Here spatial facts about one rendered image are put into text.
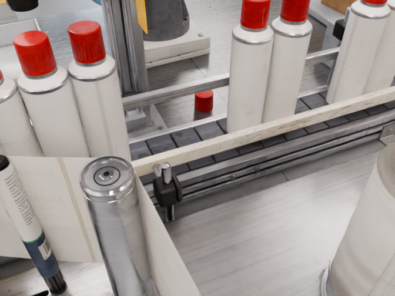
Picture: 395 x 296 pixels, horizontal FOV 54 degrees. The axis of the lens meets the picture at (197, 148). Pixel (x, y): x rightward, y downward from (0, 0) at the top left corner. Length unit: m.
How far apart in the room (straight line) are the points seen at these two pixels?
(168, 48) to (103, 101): 0.41
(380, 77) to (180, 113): 0.33
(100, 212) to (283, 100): 0.35
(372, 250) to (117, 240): 0.19
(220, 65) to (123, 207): 0.60
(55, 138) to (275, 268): 0.28
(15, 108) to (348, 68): 0.45
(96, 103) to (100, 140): 0.06
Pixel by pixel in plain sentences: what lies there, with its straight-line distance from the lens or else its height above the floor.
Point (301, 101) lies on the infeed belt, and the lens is 0.67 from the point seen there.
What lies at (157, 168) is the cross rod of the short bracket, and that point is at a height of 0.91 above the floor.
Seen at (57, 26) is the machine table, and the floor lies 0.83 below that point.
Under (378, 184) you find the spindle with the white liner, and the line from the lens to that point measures 0.31.
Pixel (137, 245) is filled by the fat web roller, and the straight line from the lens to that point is 0.32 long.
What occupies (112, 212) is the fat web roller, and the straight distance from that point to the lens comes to 0.28.
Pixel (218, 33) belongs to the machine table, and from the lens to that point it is 0.97.
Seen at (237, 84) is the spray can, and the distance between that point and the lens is 0.52.
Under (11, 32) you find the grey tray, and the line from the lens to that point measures 0.94.
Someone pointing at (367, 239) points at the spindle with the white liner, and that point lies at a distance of 0.34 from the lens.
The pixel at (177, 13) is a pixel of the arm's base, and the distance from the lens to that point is 0.85.
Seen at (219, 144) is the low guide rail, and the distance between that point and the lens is 0.52.
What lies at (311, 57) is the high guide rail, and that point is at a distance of 0.63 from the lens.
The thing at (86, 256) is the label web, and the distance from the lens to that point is 0.41.
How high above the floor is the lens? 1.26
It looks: 43 degrees down
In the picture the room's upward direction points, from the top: straight up
